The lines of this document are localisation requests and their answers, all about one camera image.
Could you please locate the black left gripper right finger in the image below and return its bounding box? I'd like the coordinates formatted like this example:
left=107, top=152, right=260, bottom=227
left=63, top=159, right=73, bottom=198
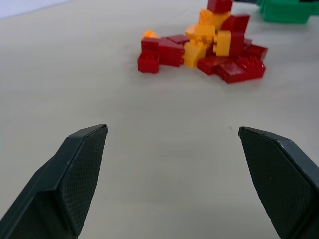
left=238, top=126, right=319, bottom=239

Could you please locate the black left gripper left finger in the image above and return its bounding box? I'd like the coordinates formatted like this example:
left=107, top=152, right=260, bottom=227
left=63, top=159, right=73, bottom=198
left=0, top=124, right=109, bottom=239

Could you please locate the green plastic container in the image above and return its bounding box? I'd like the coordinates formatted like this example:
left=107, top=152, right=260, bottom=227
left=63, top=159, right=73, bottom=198
left=256, top=0, right=319, bottom=24

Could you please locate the large red building block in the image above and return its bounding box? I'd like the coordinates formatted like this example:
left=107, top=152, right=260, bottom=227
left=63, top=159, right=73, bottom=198
left=216, top=57, right=267, bottom=84

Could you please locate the yellow building block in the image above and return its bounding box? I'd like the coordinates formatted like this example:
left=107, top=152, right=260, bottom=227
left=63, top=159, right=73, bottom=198
left=198, top=8, right=231, bottom=30
left=193, top=34, right=215, bottom=48
left=215, top=30, right=232, bottom=57
left=185, top=23, right=216, bottom=39
left=183, top=41, right=208, bottom=69

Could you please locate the flat red building block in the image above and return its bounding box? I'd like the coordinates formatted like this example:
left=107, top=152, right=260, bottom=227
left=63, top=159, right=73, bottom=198
left=167, top=34, right=191, bottom=44

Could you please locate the orange building block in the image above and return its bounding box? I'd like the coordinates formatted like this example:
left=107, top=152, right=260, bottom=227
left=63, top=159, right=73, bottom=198
left=140, top=29, right=160, bottom=41

